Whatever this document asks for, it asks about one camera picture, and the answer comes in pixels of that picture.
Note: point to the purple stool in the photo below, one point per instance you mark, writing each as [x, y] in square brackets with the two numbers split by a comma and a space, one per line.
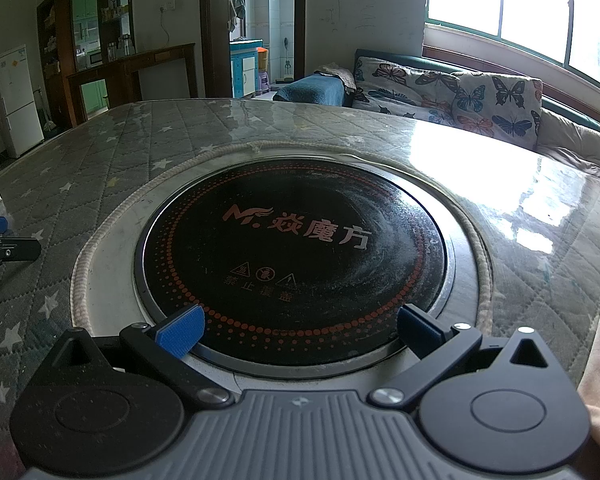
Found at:
[264, 80]

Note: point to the cyan cabinet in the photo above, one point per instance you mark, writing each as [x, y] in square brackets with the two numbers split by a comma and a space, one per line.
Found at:
[245, 67]

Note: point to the dark wooden door frame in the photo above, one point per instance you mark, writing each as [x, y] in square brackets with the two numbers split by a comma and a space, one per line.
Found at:
[210, 25]

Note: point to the floor squeegee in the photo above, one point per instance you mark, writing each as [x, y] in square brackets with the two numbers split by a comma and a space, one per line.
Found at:
[285, 79]

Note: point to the microwave oven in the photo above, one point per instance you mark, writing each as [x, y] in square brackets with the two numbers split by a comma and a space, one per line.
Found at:
[95, 58]

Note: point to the beige cloth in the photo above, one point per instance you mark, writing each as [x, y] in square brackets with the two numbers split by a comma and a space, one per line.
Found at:
[337, 72]

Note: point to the broom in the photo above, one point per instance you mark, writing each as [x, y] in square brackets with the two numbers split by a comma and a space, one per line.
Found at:
[50, 122]

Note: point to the butterfly print cushion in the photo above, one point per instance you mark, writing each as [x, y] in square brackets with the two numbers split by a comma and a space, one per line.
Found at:
[395, 85]
[500, 110]

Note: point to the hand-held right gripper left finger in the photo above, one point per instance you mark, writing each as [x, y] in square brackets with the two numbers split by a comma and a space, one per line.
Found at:
[180, 332]

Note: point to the blue quilted cover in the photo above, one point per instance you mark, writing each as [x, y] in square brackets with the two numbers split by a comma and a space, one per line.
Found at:
[310, 90]

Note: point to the black round induction cooktop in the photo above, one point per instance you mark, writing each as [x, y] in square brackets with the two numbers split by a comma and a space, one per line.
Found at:
[280, 260]

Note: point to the butterfly pattern sofa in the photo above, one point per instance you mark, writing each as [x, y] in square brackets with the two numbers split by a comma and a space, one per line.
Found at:
[565, 108]

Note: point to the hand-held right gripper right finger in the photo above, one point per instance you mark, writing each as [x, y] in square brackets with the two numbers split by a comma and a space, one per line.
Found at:
[420, 332]

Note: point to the dark wooden cabinet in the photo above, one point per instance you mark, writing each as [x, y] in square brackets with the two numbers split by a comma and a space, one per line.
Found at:
[125, 67]

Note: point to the beige pillow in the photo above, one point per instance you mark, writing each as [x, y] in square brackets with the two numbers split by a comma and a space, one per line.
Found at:
[570, 145]

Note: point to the white refrigerator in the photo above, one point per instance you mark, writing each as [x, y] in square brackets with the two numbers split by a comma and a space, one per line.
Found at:
[17, 100]

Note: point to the white wall socket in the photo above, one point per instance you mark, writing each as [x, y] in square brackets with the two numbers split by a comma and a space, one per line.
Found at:
[168, 8]

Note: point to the hanging cloth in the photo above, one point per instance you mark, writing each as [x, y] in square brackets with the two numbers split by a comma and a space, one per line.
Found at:
[237, 7]

